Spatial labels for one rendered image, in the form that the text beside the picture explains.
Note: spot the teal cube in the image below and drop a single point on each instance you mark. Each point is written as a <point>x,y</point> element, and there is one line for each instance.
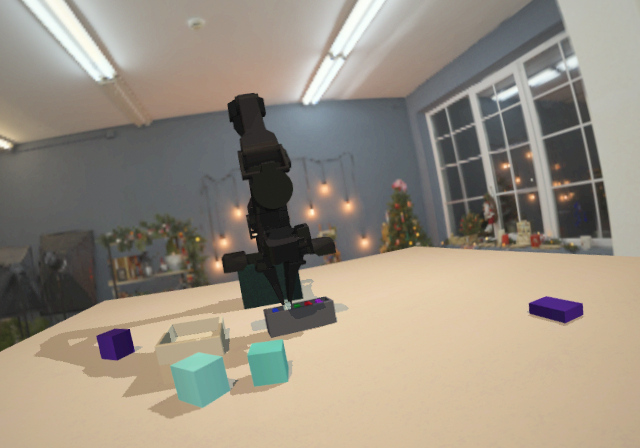
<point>200,379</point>
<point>268,363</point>

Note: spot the beige open-top tray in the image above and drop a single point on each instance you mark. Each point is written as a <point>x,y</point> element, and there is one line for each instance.
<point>184,339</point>

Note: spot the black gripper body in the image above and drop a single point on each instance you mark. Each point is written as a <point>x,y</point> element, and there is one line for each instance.
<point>237,261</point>

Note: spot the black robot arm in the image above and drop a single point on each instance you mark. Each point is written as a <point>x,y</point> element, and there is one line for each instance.
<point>264,162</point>

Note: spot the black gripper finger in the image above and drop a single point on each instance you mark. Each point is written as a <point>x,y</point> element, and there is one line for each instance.
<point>291,270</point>
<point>271,275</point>

